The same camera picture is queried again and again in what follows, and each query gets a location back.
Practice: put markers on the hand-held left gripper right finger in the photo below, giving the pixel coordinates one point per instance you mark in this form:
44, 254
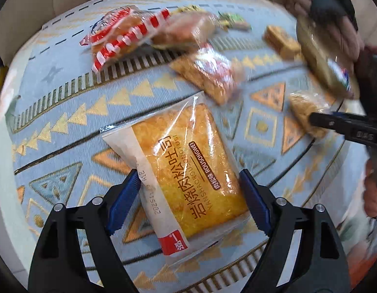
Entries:
255, 202

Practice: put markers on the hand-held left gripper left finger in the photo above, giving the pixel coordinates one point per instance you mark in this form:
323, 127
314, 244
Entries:
124, 202

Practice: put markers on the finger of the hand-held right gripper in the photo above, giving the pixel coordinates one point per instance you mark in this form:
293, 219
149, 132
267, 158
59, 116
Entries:
348, 115
324, 122

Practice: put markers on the crumbly pastry packet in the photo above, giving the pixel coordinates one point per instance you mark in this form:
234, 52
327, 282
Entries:
301, 110

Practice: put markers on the gold plastic bag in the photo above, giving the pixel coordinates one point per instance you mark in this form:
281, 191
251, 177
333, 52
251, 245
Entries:
316, 55

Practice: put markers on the golden toast bread packet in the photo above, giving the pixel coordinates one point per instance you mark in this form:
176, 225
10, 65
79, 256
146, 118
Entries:
188, 164

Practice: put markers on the person's right hand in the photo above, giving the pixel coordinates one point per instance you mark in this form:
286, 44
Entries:
375, 189

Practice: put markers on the brown clothing pile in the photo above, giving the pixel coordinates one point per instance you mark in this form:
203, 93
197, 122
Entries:
348, 41

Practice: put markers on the blue patterned blanket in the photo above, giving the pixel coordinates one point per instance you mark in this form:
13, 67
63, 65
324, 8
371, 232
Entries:
85, 122

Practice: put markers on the small square cake packet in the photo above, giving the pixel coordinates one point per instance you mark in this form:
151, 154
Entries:
283, 43

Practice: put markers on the orange red label pastry packet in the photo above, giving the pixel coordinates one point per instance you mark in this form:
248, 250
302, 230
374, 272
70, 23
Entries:
206, 73

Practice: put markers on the green candy packet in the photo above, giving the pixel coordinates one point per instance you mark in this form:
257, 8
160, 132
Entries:
234, 21

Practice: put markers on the red white striped bread packet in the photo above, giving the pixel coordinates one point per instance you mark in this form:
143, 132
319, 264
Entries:
121, 36

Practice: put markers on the clear yellow label bread packet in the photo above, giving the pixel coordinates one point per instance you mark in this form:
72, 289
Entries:
182, 30

